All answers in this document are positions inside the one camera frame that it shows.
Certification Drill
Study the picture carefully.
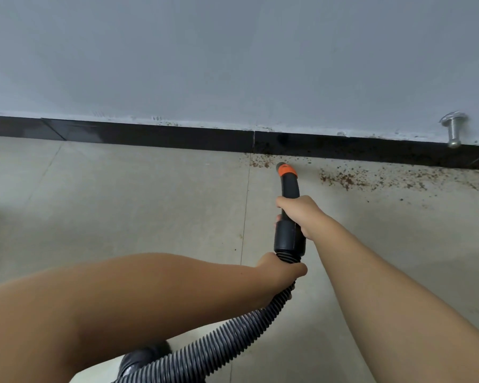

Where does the person's left hand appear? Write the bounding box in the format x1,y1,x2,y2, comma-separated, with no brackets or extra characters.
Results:
255,252,308,312

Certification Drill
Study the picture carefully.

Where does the person's right hand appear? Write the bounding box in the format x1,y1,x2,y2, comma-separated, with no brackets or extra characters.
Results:
274,195,336,240

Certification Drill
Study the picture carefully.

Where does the black ribbed vacuum hose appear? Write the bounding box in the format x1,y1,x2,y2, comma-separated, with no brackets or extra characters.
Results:
111,162,307,383

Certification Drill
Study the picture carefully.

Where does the brown dirt debris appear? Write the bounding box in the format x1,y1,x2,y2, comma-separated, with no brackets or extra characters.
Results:
247,153,479,204

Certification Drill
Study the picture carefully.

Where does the person's left forearm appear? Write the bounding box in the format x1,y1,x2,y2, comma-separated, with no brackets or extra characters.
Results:
0,252,270,383

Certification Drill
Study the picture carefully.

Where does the person's right forearm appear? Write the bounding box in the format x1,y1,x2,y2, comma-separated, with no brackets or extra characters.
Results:
313,218,479,383

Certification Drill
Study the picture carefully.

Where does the black skirting board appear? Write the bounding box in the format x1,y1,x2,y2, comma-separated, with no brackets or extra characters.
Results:
0,114,479,171

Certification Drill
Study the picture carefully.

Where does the metal wall door stopper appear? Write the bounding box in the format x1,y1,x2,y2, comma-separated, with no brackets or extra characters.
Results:
439,111,468,149

